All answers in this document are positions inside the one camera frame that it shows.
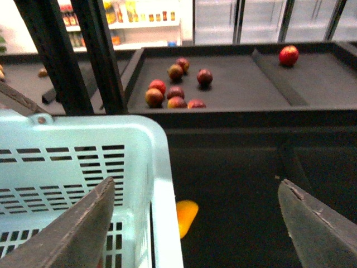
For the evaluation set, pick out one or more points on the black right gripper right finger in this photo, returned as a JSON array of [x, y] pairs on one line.
[[321, 236]]

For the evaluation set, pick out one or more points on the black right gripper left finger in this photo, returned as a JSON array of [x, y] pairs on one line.
[[74, 239]]

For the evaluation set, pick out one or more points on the light blue plastic basket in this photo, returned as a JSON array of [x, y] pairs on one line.
[[49, 163]]

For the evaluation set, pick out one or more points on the yellow mango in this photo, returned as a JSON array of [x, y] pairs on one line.
[[186, 213]]

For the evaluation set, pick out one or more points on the black display tray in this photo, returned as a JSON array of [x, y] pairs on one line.
[[246, 86]]

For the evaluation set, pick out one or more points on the red apple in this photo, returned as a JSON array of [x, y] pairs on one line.
[[288, 56]]

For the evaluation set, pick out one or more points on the white shelf with bottles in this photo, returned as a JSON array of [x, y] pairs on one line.
[[137, 24]]

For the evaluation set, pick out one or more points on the brown basket handle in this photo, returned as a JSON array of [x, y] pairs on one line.
[[18, 102]]

